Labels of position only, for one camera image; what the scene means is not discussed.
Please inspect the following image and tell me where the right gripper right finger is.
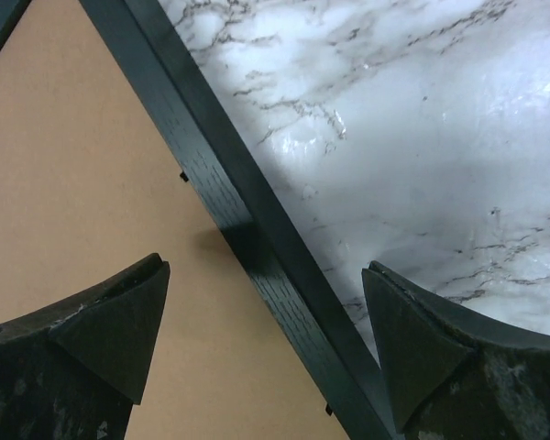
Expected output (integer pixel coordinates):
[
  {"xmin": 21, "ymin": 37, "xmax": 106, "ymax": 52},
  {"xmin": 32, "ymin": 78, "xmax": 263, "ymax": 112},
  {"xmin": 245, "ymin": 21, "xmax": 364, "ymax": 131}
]
[{"xmin": 362, "ymin": 261, "xmax": 550, "ymax": 439}]

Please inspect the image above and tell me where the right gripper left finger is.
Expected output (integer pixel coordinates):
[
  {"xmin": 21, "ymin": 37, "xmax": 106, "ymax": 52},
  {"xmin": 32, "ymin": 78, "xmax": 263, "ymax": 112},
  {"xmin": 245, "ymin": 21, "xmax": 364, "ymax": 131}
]
[{"xmin": 0, "ymin": 253, "xmax": 170, "ymax": 439}]

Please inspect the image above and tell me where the black picture frame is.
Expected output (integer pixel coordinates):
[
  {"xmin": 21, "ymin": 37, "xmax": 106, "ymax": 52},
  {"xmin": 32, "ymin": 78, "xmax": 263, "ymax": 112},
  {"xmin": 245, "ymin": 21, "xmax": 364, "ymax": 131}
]
[{"xmin": 0, "ymin": 0, "xmax": 404, "ymax": 440}]

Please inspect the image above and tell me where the brown backing board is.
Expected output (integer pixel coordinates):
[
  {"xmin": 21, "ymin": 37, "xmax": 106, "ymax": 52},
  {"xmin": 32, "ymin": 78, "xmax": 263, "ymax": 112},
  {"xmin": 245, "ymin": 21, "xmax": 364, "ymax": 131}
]
[{"xmin": 0, "ymin": 1, "xmax": 346, "ymax": 439}]

